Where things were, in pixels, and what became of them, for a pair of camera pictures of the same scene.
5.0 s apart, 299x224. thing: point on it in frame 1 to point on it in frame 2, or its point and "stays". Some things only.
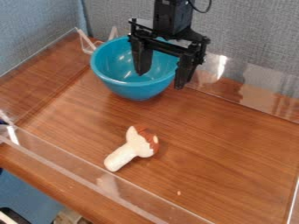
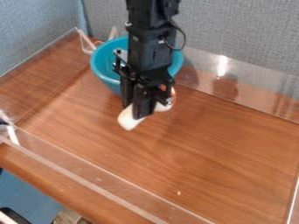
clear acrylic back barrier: x=266 y=88 stays
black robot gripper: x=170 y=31 to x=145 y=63
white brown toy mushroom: x=142 y=144 to x=127 y=122
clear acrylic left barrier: x=39 y=77 stays
